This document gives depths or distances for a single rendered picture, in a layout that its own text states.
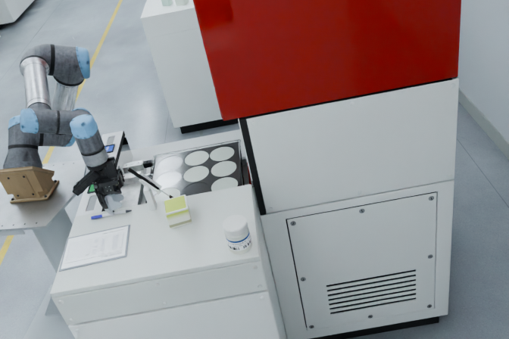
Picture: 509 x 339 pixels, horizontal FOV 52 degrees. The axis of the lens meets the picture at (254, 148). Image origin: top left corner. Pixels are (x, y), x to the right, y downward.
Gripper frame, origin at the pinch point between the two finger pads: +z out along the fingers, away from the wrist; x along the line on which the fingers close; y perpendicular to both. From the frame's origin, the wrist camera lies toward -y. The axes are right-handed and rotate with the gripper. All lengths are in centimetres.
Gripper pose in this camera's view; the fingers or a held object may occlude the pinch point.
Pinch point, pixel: (110, 211)
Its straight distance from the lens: 183.3
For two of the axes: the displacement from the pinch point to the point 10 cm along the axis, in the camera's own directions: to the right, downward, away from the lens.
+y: 9.8, -1.8, -0.2
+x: -0.7, -5.1, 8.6
